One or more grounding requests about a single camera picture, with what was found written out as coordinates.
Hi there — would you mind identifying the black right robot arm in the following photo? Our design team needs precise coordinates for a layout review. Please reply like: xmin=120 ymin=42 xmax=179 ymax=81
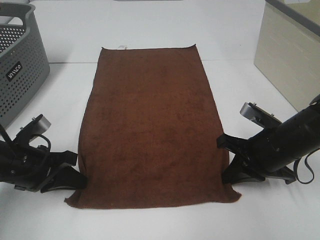
xmin=216 ymin=96 xmax=320 ymax=185

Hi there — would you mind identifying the brown towel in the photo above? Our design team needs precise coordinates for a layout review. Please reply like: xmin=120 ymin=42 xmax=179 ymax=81
xmin=65 ymin=45 xmax=241 ymax=209

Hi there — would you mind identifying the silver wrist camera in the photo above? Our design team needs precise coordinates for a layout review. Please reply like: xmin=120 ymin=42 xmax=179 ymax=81
xmin=20 ymin=114 xmax=51 ymax=135
xmin=239 ymin=102 xmax=282 ymax=129

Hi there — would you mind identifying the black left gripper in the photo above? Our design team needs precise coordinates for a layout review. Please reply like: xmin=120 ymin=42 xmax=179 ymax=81
xmin=0 ymin=139 xmax=87 ymax=193

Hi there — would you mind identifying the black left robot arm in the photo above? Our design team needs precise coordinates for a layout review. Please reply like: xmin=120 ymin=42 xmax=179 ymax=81
xmin=0 ymin=127 xmax=88 ymax=193

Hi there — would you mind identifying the beige storage box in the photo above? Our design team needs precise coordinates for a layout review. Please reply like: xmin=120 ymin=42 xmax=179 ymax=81
xmin=254 ymin=0 xmax=320 ymax=111

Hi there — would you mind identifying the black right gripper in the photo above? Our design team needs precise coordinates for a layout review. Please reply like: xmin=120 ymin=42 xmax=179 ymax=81
xmin=216 ymin=124 xmax=297 ymax=185

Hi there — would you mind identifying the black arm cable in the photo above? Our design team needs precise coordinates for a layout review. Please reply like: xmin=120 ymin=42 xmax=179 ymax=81
xmin=293 ymin=148 xmax=320 ymax=185
xmin=0 ymin=122 xmax=52 ymax=153

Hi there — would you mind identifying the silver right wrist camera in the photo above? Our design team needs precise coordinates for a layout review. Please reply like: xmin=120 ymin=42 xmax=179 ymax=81
xmin=239 ymin=102 xmax=282 ymax=129

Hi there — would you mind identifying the grey perforated plastic basket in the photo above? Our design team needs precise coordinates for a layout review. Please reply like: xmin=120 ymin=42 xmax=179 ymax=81
xmin=0 ymin=2 xmax=50 ymax=128

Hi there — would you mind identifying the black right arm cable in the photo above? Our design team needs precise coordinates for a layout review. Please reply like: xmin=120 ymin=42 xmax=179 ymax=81
xmin=293 ymin=148 xmax=320 ymax=185

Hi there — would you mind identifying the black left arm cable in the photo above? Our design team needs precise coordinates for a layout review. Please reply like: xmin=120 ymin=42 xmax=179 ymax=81
xmin=0 ymin=122 xmax=52 ymax=153

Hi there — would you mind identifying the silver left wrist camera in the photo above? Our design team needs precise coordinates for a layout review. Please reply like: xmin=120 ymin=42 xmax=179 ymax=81
xmin=20 ymin=114 xmax=51 ymax=135

